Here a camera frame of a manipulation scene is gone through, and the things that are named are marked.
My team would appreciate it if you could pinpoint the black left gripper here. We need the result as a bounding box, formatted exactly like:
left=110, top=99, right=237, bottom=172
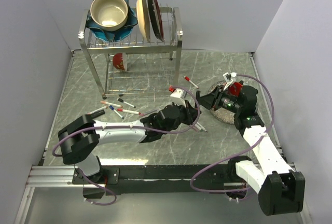
left=162, top=99, right=200, bottom=134

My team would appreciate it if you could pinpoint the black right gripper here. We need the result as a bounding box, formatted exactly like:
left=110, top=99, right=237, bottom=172
left=195, top=85, right=242, bottom=114

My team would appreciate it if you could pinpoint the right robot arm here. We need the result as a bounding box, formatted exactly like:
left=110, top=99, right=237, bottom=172
left=196, top=82, right=306, bottom=216

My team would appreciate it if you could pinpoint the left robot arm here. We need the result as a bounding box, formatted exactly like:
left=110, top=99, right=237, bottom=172
left=56, top=104, right=200, bottom=184

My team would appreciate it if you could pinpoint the thin pink pen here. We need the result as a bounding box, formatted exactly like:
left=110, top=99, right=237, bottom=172
left=87, top=105, right=108, bottom=115

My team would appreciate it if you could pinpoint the speckled grey plate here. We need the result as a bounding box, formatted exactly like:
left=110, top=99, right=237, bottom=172
left=210, top=93, right=237, bottom=125

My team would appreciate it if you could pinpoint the red cup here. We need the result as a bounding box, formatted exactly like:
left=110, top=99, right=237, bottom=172
left=228, top=81, right=243, bottom=97

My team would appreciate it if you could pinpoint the black capped white marker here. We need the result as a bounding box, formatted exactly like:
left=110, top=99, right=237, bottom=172
left=117, top=97, right=136, bottom=108

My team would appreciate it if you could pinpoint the blue capped white marker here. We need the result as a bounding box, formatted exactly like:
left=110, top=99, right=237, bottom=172
left=109, top=105, right=124, bottom=119

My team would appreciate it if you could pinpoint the steel dish rack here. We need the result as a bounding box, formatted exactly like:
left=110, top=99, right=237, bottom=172
left=78, top=7, right=183, bottom=100

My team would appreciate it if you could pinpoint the green black marker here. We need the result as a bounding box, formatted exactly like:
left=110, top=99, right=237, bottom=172
left=90, top=110, right=105, bottom=119

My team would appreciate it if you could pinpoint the pink capped white marker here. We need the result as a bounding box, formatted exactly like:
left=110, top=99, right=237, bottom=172
left=100, top=101, right=123, bottom=108

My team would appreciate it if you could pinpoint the small red patterned bowl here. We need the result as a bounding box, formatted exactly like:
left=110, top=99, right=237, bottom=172
left=112, top=53, right=128, bottom=72

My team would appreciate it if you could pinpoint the blue wavy bowl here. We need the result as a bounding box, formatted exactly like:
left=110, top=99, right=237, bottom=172
left=86, top=0, right=138, bottom=42

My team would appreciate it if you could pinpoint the dark red plate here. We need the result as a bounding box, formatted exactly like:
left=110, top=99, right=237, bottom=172
left=147, top=0, right=164, bottom=42

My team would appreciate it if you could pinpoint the cream plate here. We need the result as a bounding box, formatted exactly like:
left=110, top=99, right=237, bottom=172
left=136, top=0, right=150, bottom=43

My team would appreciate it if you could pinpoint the beige ceramic bowl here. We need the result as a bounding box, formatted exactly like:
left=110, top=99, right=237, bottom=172
left=90, top=0, right=129, bottom=31

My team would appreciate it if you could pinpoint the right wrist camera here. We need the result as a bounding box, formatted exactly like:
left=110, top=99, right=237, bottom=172
left=223, top=72, right=237, bottom=91

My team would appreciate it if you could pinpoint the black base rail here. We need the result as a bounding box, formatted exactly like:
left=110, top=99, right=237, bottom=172
left=72, top=164, right=257, bottom=196

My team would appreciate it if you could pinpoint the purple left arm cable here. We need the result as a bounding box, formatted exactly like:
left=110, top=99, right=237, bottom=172
left=52, top=86, right=202, bottom=206

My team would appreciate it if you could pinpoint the aluminium frame rail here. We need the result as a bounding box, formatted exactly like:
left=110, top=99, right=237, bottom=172
left=26, top=164, right=244, bottom=187

